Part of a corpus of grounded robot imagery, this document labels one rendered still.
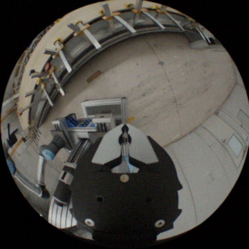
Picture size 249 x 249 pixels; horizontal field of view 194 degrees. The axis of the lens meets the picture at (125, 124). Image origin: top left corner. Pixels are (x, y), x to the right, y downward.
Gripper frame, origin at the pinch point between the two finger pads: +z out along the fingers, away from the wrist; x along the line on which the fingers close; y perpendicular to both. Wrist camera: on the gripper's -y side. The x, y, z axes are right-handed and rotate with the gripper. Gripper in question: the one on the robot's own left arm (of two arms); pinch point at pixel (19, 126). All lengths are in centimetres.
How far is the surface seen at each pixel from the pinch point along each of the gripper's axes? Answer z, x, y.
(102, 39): 62, 62, -60
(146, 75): 132, 123, -29
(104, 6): 20, 73, -69
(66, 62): 36, 42, -32
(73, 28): 27, 52, -57
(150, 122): 132, 141, 71
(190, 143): 95, 266, 122
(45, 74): 38, 9, -35
